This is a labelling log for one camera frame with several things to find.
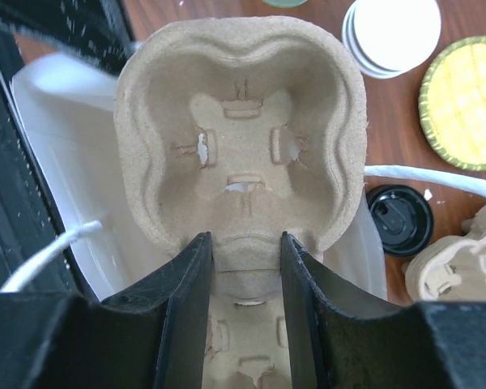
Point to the yellow woven coaster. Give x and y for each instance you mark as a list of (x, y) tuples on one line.
[(452, 104)]

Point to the stack of black lids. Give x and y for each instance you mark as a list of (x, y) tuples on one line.
[(403, 218)]

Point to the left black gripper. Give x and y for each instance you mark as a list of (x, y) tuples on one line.
[(29, 219)]

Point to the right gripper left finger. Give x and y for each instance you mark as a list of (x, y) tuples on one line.
[(150, 335)]

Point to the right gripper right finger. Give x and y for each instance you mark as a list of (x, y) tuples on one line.
[(340, 336)]

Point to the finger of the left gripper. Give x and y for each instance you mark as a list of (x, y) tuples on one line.
[(95, 32)]

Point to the single cardboard cup carrier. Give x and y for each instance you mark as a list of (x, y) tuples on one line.
[(242, 147)]

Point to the brown paper bag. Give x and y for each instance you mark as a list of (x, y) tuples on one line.
[(65, 108)]

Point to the green straw holder cup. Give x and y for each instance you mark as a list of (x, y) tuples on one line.
[(284, 3)]

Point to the stack of paper cups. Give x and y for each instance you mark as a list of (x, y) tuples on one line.
[(390, 38)]

